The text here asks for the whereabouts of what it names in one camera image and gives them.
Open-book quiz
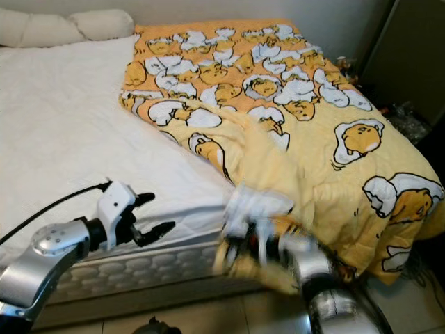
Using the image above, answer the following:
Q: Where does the yellow cartoon egg print blanket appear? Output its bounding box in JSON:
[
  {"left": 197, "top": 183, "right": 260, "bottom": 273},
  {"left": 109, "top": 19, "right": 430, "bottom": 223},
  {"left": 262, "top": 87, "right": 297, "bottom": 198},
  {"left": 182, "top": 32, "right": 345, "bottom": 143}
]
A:
[{"left": 120, "top": 19, "right": 445, "bottom": 296}]

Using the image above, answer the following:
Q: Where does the grey bed base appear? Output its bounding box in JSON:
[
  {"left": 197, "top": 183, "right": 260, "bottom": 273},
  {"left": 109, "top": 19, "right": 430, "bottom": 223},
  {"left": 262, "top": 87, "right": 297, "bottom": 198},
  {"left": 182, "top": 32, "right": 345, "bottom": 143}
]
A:
[{"left": 42, "top": 278, "right": 265, "bottom": 328}]

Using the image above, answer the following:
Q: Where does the black robot leg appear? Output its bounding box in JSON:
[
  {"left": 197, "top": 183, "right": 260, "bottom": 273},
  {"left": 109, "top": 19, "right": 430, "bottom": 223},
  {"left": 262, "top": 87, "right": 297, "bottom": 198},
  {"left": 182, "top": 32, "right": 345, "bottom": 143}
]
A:
[{"left": 131, "top": 317, "right": 183, "bottom": 334}]

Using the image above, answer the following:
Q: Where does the white quilted mattress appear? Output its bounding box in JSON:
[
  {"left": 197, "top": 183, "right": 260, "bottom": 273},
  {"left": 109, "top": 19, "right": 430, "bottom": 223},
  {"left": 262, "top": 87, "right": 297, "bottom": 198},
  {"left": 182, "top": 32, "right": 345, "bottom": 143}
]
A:
[{"left": 0, "top": 35, "right": 251, "bottom": 303}]

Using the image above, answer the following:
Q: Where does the short cream puffy pillow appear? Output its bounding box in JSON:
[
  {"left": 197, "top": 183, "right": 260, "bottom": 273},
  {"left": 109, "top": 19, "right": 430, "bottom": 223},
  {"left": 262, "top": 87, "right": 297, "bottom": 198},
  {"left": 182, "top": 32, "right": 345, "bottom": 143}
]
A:
[{"left": 70, "top": 9, "right": 135, "bottom": 41}]

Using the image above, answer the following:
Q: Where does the long cream puffy pillow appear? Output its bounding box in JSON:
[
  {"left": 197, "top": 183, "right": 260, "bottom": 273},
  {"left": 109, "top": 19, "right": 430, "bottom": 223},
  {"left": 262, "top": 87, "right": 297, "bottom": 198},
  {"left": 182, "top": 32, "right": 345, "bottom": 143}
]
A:
[{"left": 0, "top": 8, "right": 88, "bottom": 48}]

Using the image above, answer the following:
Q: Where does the clear plastic bag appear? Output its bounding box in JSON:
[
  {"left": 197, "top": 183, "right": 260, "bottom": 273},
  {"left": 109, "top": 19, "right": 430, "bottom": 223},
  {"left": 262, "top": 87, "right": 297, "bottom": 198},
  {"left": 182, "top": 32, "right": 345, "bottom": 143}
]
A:
[{"left": 386, "top": 102, "right": 433, "bottom": 145}]

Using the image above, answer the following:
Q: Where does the brown plush toy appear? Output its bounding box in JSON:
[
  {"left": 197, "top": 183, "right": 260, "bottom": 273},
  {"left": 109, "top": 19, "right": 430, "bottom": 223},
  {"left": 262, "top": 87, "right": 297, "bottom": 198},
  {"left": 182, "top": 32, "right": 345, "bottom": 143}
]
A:
[{"left": 335, "top": 56, "right": 357, "bottom": 76}]

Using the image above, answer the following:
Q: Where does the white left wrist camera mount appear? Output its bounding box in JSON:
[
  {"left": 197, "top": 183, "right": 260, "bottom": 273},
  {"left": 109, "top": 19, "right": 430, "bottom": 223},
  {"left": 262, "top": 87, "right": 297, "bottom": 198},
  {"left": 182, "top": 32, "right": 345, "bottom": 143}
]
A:
[{"left": 96, "top": 182, "right": 138, "bottom": 244}]

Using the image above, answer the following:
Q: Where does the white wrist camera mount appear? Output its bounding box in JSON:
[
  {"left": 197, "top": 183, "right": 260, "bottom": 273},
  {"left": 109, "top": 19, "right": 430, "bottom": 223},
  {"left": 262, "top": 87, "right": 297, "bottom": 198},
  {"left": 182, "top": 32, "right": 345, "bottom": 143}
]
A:
[
  {"left": 96, "top": 182, "right": 138, "bottom": 244},
  {"left": 224, "top": 186, "right": 294, "bottom": 244}
]

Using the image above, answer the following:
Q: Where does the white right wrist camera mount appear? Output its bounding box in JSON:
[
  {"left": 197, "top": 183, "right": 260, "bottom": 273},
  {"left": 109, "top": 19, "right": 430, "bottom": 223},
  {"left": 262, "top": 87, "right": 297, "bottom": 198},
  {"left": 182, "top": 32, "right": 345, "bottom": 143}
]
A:
[{"left": 224, "top": 186, "right": 294, "bottom": 244}]

